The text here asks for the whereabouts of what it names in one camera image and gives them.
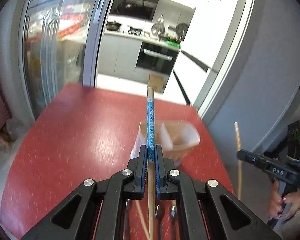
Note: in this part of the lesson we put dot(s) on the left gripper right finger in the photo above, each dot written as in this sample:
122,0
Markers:
206,209

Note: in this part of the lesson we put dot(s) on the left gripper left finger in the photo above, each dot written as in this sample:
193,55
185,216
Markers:
95,209

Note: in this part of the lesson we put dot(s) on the plain wooden chopstick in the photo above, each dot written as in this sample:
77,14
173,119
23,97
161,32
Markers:
240,174

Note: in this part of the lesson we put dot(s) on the blue patterned wooden chopstick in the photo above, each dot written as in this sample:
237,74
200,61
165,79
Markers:
150,166

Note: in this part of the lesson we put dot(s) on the person's right hand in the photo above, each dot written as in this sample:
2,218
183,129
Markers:
275,206

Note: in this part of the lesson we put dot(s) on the wooden chopstick on table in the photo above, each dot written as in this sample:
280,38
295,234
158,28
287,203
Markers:
142,219

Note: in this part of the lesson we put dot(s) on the beige plastic utensil holder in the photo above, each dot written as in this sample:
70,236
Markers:
177,139

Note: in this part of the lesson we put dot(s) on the cardboard box on floor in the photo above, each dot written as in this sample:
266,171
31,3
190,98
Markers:
156,82

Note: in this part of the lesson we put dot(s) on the built-in black oven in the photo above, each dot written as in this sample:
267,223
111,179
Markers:
156,58

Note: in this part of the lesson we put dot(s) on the white refrigerator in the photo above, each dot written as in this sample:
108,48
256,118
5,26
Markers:
207,42

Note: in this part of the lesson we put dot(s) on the black wok on stove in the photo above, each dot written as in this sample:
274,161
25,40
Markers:
113,26

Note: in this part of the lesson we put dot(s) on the glass sliding door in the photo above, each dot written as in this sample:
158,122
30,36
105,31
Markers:
60,41

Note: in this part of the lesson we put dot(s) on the black range hood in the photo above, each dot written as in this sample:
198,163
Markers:
141,9

